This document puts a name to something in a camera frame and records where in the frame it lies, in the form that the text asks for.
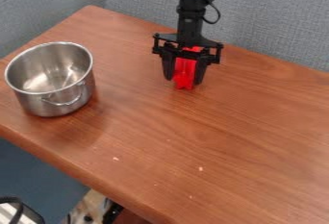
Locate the white striped object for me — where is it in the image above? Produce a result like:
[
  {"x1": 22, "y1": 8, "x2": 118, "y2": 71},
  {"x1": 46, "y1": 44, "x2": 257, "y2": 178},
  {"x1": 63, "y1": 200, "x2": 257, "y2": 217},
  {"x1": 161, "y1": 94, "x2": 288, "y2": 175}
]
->
[{"x1": 0, "y1": 204, "x2": 38, "y2": 224}]

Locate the red star-shaped block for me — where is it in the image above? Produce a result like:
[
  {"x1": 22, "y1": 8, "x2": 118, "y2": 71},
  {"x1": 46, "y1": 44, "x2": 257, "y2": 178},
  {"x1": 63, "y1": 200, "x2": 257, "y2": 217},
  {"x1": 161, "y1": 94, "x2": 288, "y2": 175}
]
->
[{"x1": 174, "y1": 57, "x2": 197, "y2": 89}]

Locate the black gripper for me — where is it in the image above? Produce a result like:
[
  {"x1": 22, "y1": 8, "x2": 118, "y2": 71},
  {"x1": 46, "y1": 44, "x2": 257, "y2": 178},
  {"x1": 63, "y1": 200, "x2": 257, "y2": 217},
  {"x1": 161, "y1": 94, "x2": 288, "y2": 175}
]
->
[{"x1": 152, "y1": 7, "x2": 224, "y2": 86}]

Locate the stainless steel pot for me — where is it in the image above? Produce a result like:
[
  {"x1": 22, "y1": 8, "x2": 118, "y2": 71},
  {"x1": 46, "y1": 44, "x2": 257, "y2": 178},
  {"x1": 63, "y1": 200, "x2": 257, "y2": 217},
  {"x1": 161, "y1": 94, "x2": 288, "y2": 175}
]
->
[{"x1": 5, "y1": 41, "x2": 96, "y2": 117}]

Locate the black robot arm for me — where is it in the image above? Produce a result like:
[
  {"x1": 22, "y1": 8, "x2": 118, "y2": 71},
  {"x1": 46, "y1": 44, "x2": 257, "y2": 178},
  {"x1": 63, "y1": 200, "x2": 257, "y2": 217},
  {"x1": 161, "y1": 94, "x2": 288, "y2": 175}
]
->
[{"x1": 152, "y1": 0, "x2": 224, "y2": 89}]

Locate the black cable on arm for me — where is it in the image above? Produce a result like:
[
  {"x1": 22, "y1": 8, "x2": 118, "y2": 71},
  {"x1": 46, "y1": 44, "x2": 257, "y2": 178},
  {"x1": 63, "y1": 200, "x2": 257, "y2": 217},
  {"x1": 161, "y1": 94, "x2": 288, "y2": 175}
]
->
[{"x1": 203, "y1": 2, "x2": 223, "y2": 25}]

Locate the clutter under table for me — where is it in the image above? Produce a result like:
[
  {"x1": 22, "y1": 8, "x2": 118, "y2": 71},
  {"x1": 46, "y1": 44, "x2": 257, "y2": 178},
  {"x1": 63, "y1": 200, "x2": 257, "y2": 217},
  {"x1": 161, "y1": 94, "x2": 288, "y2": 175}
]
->
[{"x1": 62, "y1": 188, "x2": 152, "y2": 224}]

